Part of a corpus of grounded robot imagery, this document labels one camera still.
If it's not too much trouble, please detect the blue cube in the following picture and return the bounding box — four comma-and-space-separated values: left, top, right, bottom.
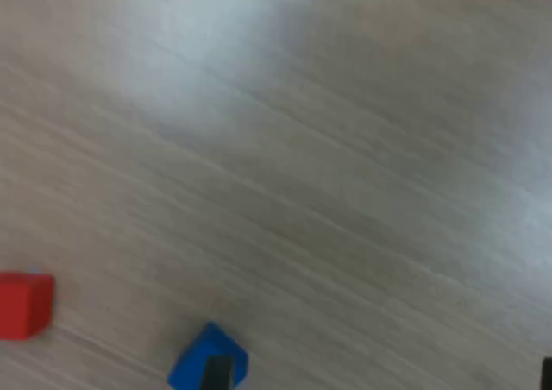
166, 320, 250, 390

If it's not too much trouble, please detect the red cube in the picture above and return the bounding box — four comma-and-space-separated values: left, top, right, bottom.
0, 271, 56, 342

